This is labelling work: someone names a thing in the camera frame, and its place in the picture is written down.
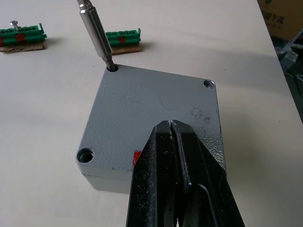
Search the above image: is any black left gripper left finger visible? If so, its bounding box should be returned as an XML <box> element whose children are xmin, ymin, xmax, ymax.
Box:
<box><xmin>125</xmin><ymin>120</ymin><xmax>181</xmax><ymax>227</ymax></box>

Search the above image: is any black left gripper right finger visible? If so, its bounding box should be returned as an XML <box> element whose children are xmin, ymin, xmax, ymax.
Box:
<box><xmin>170</xmin><ymin>120</ymin><xmax>246</xmax><ymax>227</ymax></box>

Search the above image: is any grey metal box lid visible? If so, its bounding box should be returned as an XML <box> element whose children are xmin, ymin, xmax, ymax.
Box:
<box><xmin>75</xmin><ymin>63</ymin><xmax>226</xmax><ymax>177</ymax></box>

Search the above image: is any silver electric screwdriver bit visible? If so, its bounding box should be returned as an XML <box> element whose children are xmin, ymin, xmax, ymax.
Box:
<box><xmin>77</xmin><ymin>0</ymin><xmax>117</xmax><ymax>71</ymax></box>

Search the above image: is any grey metal box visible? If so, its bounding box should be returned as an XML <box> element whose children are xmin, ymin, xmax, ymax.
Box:
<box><xmin>80</xmin><ymin>172</ymin><xmax>227</xmax><ymax>195</ymax></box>

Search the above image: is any green terminal block screw holder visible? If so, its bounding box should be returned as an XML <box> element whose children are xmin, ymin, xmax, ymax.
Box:
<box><xmin>105</xmin><ymin>27</ymin><xmax>142</xmax><ymax>47</ymax></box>
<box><xmin>0</xmin><ymin>23</ymin><xmax>47</xmax><ymax>47</ymax></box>

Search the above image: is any brown cardboard box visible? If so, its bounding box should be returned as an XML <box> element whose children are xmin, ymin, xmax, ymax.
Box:
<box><xmin>257</xmin><ymin>0</ymin><xmax>303</xmax><ymax>41</ymax></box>

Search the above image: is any brown cardboard pad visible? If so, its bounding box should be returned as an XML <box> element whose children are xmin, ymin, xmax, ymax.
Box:
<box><xmin>0</xmin><ymin>44</ymin><xmax>46</xmax><ymax>52</ymax></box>
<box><xmin>110</xmin><ymin>45</ymin><xmax>142</xmax><ymax>56</ymax></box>

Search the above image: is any grey metal bracket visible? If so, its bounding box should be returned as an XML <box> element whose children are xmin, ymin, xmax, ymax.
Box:
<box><xmin>276</xmin><ymin>29</ymin><xmax>303</xmax><ymax>70</ymax></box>

